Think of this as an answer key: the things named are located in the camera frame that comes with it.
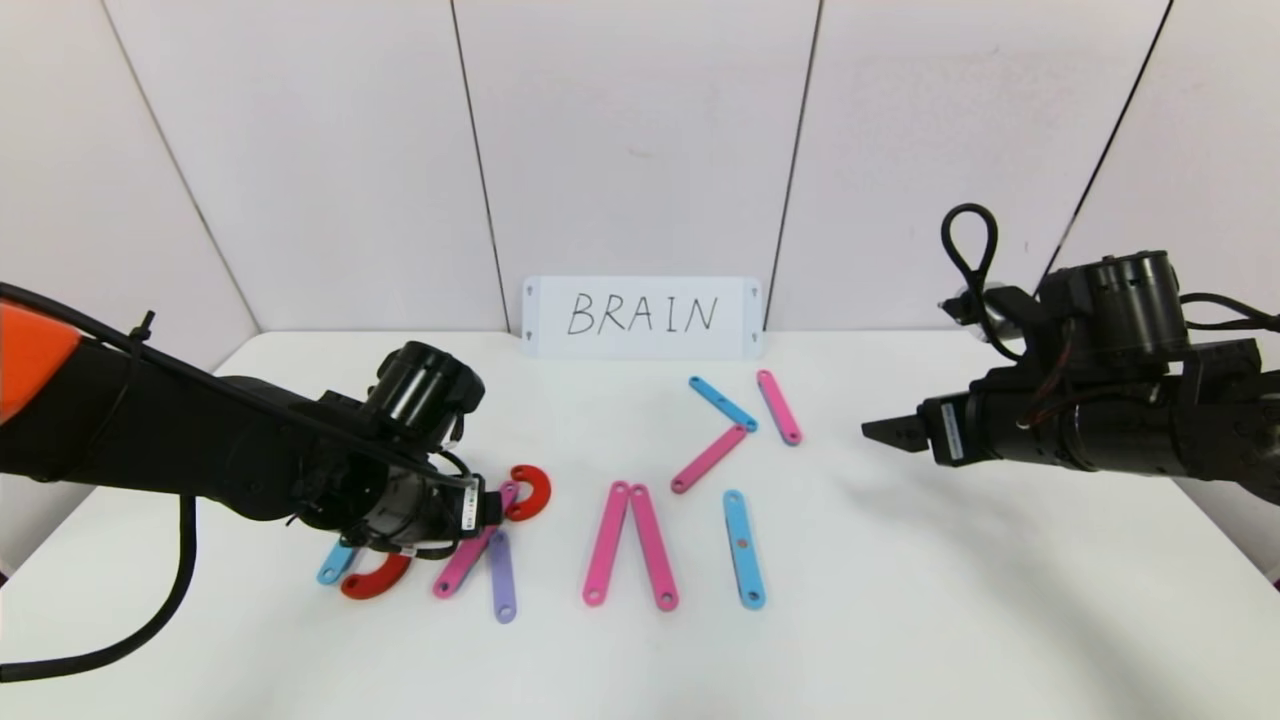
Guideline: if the black looped cable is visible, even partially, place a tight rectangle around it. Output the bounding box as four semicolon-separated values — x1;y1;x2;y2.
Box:
940;203;1000;363

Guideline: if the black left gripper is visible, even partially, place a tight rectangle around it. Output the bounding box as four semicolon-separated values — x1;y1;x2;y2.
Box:
373;462;505;555

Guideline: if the pink bar with purple underside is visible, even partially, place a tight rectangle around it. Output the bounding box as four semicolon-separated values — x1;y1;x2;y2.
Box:
756;369;803;446

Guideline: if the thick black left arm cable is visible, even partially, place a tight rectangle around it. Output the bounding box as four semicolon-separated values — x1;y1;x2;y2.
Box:
0;493;199;684

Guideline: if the long pink bar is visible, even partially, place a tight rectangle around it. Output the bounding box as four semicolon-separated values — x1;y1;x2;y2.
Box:
670;424;749;495
433;480;521;600
629;484;680;611
583;481;631;607

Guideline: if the short purple bar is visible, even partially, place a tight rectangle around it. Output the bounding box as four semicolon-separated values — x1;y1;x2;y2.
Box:
487;530;519;624

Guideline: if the light blue slanted-hole bar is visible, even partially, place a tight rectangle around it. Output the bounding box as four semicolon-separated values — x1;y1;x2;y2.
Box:
317;540;359;586

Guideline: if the long blue bar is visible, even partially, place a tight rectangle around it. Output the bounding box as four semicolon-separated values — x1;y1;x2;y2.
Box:
723;489;767;610

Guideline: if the large red C-shaped piece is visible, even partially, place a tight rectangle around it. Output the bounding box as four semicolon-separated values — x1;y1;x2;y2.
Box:
340;553;413;601

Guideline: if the small red C-shaped piece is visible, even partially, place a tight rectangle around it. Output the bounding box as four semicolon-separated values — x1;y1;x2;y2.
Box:
503;464;553;522

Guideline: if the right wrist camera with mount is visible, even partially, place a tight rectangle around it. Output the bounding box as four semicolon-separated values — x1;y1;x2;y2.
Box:
940;284;1056;353

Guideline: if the short blue three-hole bar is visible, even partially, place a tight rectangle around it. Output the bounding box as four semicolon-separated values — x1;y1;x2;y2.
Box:
688;376;759;433

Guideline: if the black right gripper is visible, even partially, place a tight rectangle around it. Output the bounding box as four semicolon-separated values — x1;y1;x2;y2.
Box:
861;382;1079;472

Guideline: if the white BRAIN sign card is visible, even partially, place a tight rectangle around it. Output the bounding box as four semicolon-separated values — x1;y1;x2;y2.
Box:
522;277;764;360

